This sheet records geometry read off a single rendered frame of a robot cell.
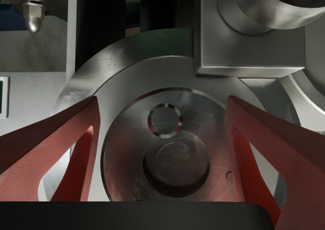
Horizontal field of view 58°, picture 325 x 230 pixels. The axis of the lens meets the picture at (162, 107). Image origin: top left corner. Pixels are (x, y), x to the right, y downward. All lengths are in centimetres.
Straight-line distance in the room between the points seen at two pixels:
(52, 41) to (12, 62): 60
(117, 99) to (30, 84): 39
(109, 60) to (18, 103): 39
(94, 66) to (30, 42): 316
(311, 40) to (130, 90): 11
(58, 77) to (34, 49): 282
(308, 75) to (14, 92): 47
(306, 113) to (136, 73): 11
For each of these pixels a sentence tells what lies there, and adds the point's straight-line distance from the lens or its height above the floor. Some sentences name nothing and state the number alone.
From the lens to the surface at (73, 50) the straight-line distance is 18.
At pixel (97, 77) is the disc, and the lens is 17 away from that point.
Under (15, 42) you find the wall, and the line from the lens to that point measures 321.
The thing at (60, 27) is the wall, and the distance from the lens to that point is 369.
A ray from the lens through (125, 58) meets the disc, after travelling 17.
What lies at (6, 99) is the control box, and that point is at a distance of 56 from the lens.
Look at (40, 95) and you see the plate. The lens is 54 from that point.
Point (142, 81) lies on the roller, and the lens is 16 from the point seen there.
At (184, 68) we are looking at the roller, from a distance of 16.
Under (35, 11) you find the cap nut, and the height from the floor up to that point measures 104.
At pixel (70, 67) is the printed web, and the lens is 18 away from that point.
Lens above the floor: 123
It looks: 4 degrees down
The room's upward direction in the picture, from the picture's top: 180 degrees counter-clockwise
